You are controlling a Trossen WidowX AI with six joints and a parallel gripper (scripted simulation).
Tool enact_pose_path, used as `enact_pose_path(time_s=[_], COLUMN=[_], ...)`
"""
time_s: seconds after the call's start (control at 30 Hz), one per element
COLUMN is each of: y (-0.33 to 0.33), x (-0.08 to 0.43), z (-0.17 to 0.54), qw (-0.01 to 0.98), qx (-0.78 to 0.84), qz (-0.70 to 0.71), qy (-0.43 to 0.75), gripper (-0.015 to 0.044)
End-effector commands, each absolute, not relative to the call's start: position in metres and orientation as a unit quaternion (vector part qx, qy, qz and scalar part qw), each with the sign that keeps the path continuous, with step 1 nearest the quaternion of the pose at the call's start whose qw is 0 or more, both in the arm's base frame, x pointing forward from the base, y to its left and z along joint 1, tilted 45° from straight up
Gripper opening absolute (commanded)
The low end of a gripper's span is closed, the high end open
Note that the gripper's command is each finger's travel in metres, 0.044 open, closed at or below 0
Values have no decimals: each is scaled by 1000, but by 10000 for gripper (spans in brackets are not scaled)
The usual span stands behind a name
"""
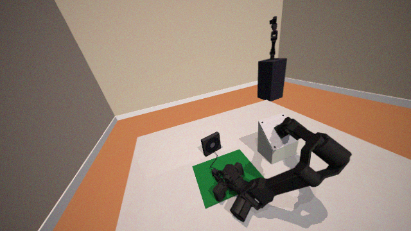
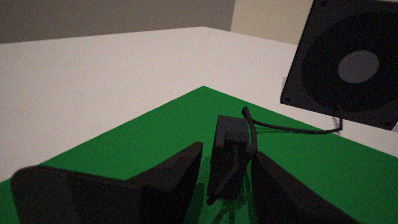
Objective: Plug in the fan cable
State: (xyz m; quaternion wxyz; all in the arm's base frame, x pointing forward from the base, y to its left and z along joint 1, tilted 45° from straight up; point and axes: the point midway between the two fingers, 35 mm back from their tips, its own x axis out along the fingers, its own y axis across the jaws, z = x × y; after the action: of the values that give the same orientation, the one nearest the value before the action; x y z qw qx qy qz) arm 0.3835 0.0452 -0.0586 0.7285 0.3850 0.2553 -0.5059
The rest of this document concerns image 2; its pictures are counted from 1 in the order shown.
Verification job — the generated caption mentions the black cable with plug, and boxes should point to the black cable with plug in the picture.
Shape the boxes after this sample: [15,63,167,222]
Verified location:
[206,105,343,206]

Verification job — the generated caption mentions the green circuit board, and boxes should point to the green circuit board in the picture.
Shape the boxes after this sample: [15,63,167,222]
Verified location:
[0,86,398,224]

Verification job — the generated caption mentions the black square fan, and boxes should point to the black square fan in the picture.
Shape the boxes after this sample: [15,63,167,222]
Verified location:
[280,0,398,131]

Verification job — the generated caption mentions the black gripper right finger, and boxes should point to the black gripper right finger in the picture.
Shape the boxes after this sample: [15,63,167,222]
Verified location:
[251,151,364,224]

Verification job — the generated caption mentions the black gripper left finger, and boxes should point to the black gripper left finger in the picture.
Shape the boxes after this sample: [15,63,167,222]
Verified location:
[10,142,203,224]

